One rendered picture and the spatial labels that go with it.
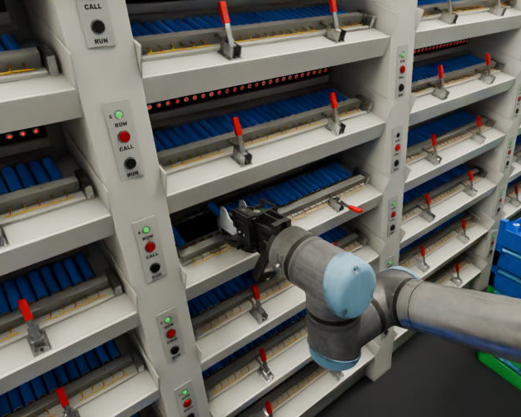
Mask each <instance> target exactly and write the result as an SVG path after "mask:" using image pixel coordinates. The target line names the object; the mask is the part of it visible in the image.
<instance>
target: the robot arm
mask: <svg viewBox="0 0 521 417"><path fill-rule="evenodd" d="M265 203H267V204H269V205H271V208H268V209H266V208H265ZM217 225H218V227H219V230H220V232H221V234H222V237H223V239H224V240H225V242H226V243H227V244H228V245H229V246H231V247H235V248H236V249H237V250H239V249H241V250H243V251H244V252H249V253H255V252H258V253H259V254H260V257H259V259H258V261H257V263H256V265H255V267H254V269H253V271H252V273H251V276H252V277H253V279H254V280H255V282H256V283H257V285H258V284H259V283H261V282H266V281H268V280H270V279H271V278H272V277H273V276H274V274H275V272H277V273H279V274H280V275H282V276H283V277H284V278H285V279H287V280H288V281H290V282H291V283H293V284H294V285H296V286H297V287H299V288H300V289H301V290H303V291H304V293H305V298H306V313H307V326H308V336H307V343H308V348H309V352H310V355H311V357H312V358H313V360H314V361H315V362H316V363H317V364H318V365H319V366H321V367H324V368H326V369H328V370H331V371H345V370H349V369H351V368H353V367H354V366H355V365H356V364H357V363H358V362H359V360H360V358H361V348H362V347H363V346H365V345H366V344H367V343H368V342H370V341H371V340H373V339H374V338H376V337H378V336H379V335H380V334H382V333H383V332H384V331H386V330H387V329H389V328H390V327H392V326H397V327H400V328H404V329H407V330H409V331H417V332H420V333H424V334H427V335H430V336H433V337H435V338H440V339H443V340H446V341H448V342H451V343H456V344H459V345H462V346H464V347H467V348H472V349H475V350H477V351H480V352H484V353H488V354H490V355H493V356H496V357H500V358H503V359H506V360H509V361H511V362H516V363H519V364H521V299H518V298H513V297H508V296H503V295H495V294H491V293H485V292H481V291H476V290H468V289H463V288H458V287H454V286H449V285H440V284H436V283H431V282H426V281H424V280H421V279H420V278H419V277H418V275H416V274H415V273H414V272H413V271H411V270H410V269H408V268H405V267H402V266H392V267H390V268H388V269H385V270H382V271H380V272H379V273H378V274H377V275H375V273H374V271H373V269H372V267H371V266H370V265H369V264H368V263H367V262H365V261H363V260H362V259H360V257H358V256H357V255H355V254H353V253H351V252H346V251H344V250H342V249H341V248H339V247H337V246H335V245H333V244H331V243H330V242H327V241H325V240H323V239H321V238H320V237H318V236H316V235H315V234H313V233H311V232H309V231H307V230H305V229H303V228H301V227H298V226H291V219H290V218H287V217H285V216H284V215H282V214H280V213H278V209H277V205H275V204H272V203H270V202H268V201H266V200H264V199H262V198H260V203H259V204H257V205H256V206H255V207H253V206H250V207H247V206H246V202H245V201H244V200H242V199H240V201H239V205H238V208H236V210H235V209H232V212H231V213H228V212H227V210H226V209H225V208H224V207H221V208H220V217H219V216H217Z"/></svg>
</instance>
